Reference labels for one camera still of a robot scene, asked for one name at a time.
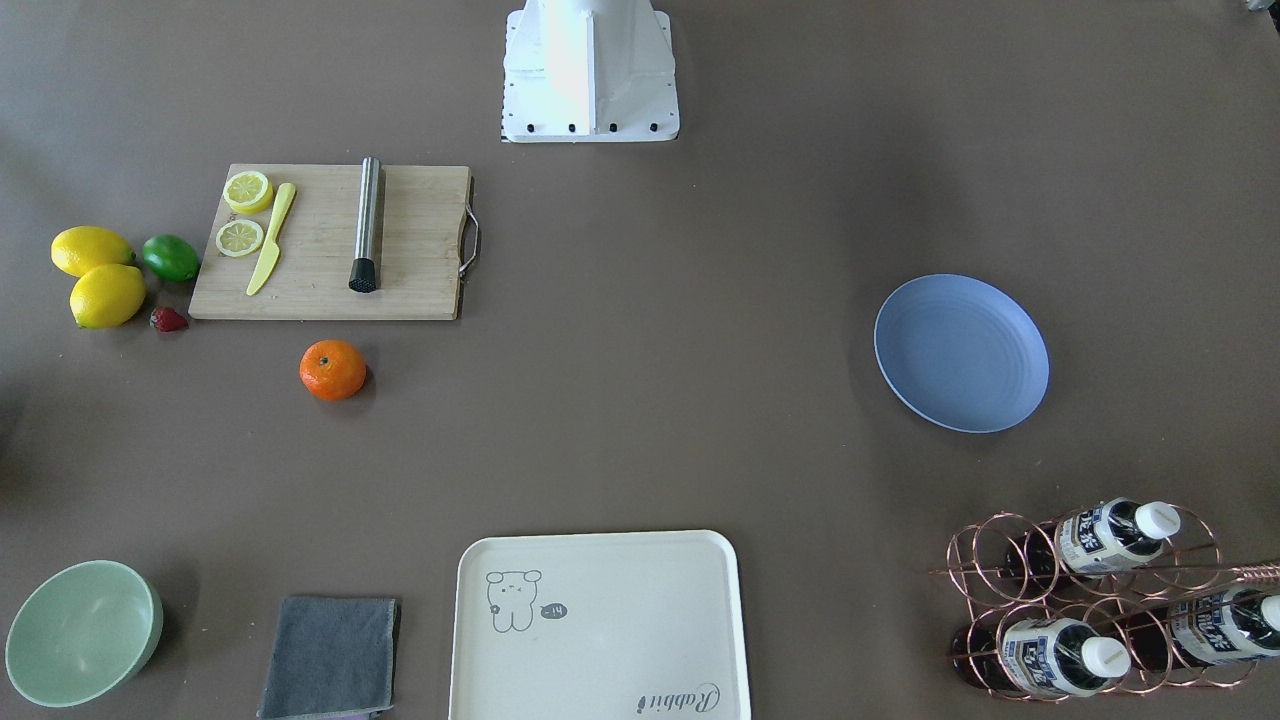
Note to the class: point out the orange fruit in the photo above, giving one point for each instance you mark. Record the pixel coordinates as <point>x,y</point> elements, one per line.
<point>332,370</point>

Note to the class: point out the blue plate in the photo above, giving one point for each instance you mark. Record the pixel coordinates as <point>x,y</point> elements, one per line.
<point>961,353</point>

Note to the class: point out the wooden cutting board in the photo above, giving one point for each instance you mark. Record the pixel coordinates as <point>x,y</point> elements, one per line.
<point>418,251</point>

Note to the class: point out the cream rabbit tray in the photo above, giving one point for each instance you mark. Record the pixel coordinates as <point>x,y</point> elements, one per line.
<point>639,625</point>

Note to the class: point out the steel muddler black tip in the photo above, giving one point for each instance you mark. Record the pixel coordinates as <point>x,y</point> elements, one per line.
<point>363,277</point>

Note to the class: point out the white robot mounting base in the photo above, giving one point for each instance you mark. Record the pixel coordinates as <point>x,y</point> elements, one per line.
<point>589,72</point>

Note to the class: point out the yellow plastic knife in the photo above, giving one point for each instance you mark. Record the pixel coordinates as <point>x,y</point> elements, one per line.
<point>269,253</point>

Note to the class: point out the thick lemon half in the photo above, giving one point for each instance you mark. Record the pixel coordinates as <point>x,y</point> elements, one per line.
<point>248,192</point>

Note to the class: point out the grey folded cloth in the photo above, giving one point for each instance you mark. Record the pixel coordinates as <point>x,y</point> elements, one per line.
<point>332,658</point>

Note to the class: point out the red strawberry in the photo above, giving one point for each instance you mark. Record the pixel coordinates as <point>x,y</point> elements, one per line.
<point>165,319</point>

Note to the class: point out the green lime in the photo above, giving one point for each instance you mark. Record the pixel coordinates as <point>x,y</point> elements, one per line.
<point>171,258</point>

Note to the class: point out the tea bottle lower middle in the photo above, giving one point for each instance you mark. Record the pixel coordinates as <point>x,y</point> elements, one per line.
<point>1040,659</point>

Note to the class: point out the tea bottle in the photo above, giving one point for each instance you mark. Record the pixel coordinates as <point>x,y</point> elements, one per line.
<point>1040,659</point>
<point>1235,626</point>
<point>1116,535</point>

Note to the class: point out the tea bottle upper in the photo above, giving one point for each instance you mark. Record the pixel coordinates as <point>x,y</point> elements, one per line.
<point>1116,535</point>

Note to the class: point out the yellow lemon near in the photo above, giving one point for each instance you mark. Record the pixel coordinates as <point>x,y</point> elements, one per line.
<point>107,296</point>

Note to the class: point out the yellow lemon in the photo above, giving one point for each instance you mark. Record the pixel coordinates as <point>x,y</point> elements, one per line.
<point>79,249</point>
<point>107,296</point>

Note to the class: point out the yellow lemon far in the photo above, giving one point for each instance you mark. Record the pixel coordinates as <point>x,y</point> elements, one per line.
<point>79,249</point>

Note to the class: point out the green bowl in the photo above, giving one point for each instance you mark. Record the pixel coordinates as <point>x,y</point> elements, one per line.
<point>83,632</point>

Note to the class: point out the tea bottle lower outer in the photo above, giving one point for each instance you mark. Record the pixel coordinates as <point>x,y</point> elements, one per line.
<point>1235,626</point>

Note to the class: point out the copper wire bottle rack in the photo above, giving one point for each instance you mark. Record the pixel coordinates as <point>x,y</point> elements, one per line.
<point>1190,566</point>

